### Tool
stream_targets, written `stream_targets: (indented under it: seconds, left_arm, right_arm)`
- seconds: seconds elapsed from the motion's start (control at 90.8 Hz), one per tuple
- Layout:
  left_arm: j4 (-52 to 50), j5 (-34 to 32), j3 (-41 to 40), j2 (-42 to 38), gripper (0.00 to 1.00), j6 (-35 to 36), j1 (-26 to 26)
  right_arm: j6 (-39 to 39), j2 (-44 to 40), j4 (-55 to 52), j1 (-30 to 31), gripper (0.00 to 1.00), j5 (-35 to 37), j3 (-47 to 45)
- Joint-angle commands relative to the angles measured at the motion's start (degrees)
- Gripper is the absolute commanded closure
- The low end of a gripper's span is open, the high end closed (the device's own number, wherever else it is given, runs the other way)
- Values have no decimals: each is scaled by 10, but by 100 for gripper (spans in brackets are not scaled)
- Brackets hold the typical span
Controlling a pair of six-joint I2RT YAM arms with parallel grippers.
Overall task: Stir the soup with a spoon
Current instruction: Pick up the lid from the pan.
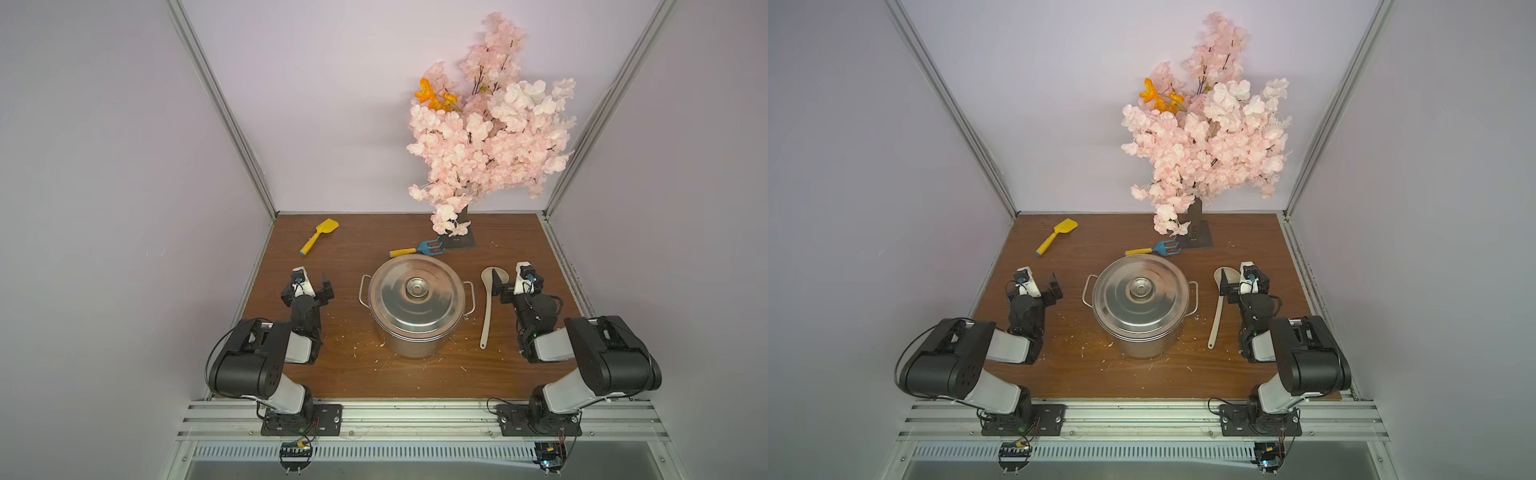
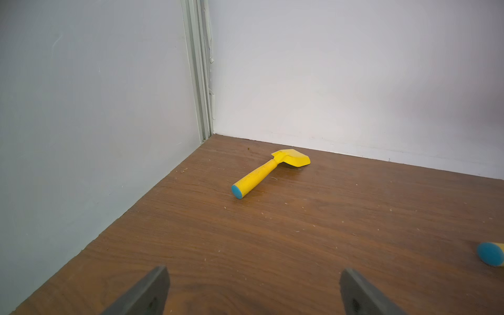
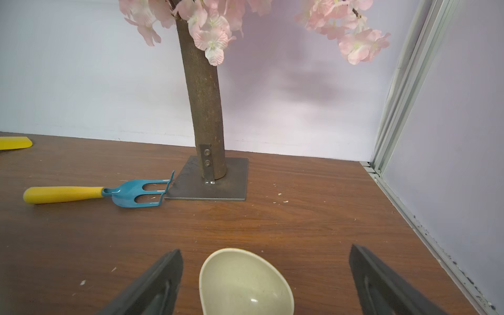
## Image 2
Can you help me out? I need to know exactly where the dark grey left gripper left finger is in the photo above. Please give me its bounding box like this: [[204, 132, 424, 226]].
[[101, 266, 170, 315]]

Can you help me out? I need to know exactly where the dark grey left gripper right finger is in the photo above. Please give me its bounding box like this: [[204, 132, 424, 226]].
[[339, 268, 406, 315]]

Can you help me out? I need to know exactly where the yellow blue toy rake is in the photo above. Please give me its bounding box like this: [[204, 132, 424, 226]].
[[476, 242, 504, 267]]

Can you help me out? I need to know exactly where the yellow toy shovel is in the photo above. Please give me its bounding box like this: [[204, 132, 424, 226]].
[[232, 149, 311, 199]]

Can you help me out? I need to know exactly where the aluminium corner frame post left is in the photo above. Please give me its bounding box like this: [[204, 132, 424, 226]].
[[181, 0, 215, 142]]

